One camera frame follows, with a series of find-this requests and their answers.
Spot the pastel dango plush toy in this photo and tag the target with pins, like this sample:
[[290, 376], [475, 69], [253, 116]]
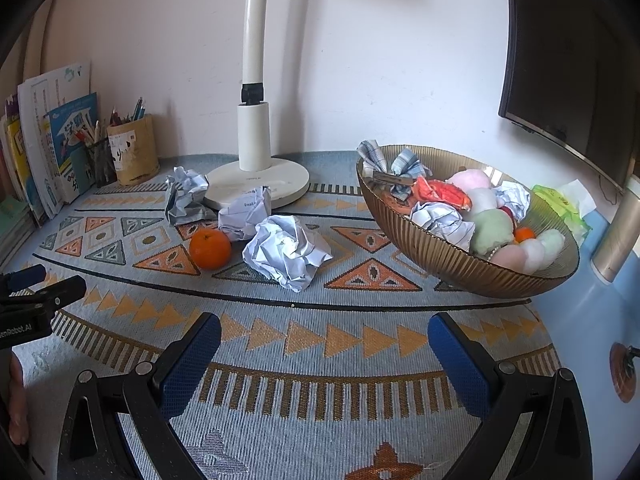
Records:
[[493, 227]]

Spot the black mesh pen holder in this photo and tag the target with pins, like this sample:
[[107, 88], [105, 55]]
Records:
[[102, 162]]

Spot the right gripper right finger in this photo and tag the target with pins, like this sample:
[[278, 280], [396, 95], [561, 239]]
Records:
[[556, 444]]

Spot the dark monitor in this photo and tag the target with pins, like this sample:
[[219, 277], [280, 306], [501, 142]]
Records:
[[572, 75]]

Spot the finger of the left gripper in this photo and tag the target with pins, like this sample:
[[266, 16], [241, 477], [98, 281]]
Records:
[[19, 280]]

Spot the plaid cloth bow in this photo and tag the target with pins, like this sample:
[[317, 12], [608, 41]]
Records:
[[405, 165]]

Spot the brown ribbed bowl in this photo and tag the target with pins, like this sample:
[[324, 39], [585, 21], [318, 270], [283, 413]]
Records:
[[390, 201]]

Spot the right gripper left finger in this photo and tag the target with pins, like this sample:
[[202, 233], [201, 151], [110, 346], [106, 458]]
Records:
[[93, 444]]

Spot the tan cylindrical pen holder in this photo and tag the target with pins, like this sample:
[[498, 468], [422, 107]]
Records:
[[134, 151]]

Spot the yellow cover book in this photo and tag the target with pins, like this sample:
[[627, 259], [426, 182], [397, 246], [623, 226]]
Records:
[[19, 159]]

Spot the white desk lamp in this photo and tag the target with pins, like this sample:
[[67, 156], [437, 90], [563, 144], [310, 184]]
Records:
[[287, 181]]

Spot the blue cover book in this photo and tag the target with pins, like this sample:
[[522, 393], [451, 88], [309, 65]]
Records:
[[72, 130]]

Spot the person left hand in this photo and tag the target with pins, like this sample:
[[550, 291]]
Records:
[[18, 409]]

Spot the red snack packet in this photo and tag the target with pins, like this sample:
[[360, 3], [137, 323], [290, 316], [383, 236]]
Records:
[[437, 191]]

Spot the patterned woven table mat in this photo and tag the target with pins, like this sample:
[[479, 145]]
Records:
[[335, 382]]

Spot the orange tangerine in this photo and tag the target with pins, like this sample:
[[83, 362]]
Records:
[[523, 233], [210, 249]]

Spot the green tissue pack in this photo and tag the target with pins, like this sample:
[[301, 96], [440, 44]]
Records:
[[571, 202]]

